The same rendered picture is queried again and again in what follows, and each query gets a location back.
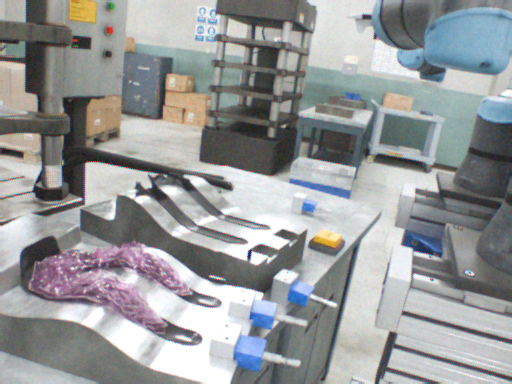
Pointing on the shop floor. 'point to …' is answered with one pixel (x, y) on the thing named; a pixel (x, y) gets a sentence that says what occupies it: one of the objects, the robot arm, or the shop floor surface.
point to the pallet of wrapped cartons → (10, 79)
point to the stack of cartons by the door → (184, 102)
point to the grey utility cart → (398, 147)
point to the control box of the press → (82, 67)
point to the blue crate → (321, 188)
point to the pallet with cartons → (103, 119)
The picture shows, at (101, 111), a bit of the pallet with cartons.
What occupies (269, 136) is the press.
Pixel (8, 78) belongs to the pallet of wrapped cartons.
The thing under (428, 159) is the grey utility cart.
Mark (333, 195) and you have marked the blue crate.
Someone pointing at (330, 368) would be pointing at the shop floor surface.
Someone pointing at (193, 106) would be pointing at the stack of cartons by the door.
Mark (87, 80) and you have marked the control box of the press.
